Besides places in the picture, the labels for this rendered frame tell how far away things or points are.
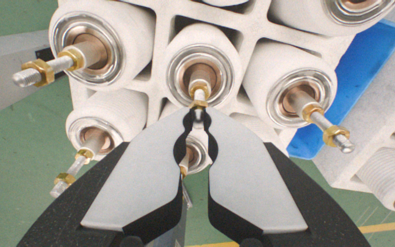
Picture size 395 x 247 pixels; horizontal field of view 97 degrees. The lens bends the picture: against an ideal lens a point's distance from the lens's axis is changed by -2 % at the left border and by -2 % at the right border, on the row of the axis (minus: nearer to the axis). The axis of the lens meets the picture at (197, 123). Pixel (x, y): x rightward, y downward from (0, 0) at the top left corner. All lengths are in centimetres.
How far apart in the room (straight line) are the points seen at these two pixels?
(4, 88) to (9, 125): 45
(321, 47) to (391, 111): 19
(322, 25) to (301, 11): 3
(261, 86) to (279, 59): 4
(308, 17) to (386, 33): 27
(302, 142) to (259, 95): 34
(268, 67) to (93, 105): 22
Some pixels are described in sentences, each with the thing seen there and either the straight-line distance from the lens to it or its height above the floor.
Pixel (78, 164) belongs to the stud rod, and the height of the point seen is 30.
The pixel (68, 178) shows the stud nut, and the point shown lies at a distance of 24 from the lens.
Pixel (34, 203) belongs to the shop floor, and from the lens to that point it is 110.
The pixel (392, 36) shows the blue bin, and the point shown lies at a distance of 48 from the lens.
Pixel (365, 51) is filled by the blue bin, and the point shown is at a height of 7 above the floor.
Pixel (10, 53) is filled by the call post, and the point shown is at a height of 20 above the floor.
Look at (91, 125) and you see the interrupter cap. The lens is 27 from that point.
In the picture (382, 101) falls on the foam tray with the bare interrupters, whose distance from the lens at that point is 47.
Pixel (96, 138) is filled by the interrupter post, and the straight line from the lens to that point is 27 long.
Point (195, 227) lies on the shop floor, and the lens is 96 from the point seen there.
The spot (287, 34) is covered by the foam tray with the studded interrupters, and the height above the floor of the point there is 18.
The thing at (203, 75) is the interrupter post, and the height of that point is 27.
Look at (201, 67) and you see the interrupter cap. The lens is 20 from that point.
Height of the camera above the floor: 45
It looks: 58 degrees down
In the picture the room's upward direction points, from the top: 177 degrees counter-clockwise
